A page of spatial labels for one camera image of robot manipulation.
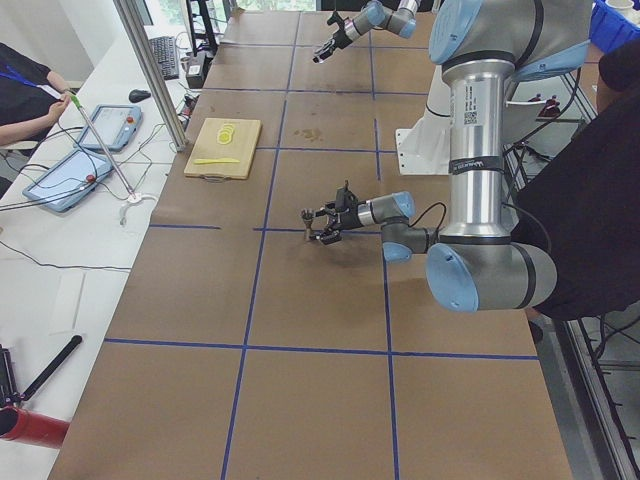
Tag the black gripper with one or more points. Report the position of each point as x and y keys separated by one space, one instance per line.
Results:
x=344 y=32
x=349 y=217

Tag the steel double jigger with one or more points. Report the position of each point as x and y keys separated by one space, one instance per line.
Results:
x=307 y=224

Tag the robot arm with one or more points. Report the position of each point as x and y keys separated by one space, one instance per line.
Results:
x=473 y=264
x=374 y=15

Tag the bamboo cutting board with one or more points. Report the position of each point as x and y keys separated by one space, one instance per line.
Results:
x=242 y=147

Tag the yellow plastic knife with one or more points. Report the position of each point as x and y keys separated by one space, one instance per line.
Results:
x=220 y=160

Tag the black keyboard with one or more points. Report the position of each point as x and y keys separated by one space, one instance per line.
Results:
x=165 y=53

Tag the black computer mouse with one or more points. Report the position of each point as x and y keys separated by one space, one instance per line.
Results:
x=138 y=95

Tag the blue teach pendant far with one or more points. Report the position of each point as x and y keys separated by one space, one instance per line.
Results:
x=116 y=124

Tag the blue teach pendant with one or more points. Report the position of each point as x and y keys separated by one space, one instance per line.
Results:
x=68 y=181
x=116 y=124

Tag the person in black shirt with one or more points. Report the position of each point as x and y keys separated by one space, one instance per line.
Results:
x=584 y=205

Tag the blue teach pendant near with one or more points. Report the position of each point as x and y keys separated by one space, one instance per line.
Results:
x=68 y=181

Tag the seated person at desk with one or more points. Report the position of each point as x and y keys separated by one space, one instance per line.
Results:
x=33 y=97

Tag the red bottle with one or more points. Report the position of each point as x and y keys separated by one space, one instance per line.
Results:
x=32 y=428

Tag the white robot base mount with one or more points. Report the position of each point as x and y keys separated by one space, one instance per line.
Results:
x=425 y=148

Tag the aluminium frame post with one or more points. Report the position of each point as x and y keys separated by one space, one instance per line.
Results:
x=134 y=28

